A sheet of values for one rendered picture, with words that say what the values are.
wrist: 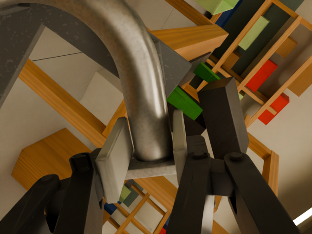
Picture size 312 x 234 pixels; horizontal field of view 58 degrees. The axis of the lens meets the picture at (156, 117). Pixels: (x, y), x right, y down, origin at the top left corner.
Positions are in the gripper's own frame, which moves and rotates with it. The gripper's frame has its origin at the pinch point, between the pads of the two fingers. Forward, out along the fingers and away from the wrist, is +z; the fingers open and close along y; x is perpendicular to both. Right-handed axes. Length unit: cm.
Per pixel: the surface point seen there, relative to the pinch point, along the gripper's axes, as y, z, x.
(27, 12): -8.5, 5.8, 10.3
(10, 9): -8.8, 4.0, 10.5
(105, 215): -168, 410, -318
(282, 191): 194, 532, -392
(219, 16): 88, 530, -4
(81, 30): -4.6, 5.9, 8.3
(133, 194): -171, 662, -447
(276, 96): 171, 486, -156
